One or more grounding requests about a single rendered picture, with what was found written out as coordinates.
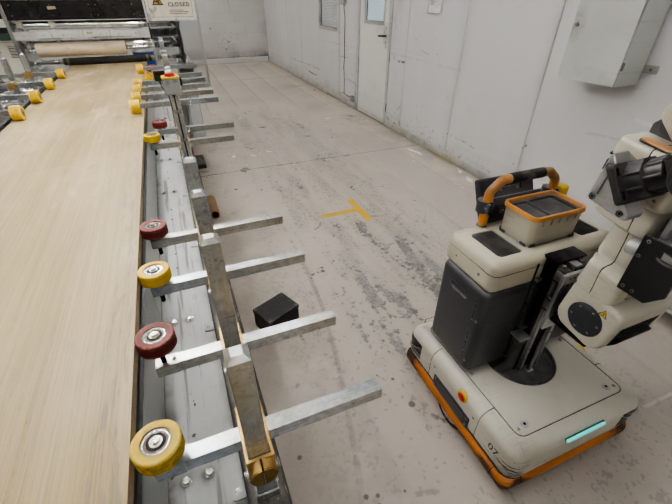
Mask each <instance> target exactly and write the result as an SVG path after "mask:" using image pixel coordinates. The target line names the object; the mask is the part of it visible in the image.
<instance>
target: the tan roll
mask: <svg viewBox="0 0 672 504"><path fill-rule="evenodd" d="M34 46H35V49H24V51H25V53H37V54H38V56H39V57H40V58H43V57H65V56H87V55H109V54H128V50H127V49H137V48H153V45H152V44H141V45H126V44H125V41H124V40H119V41H90V42H62V43H35V44H34Z"/></svg>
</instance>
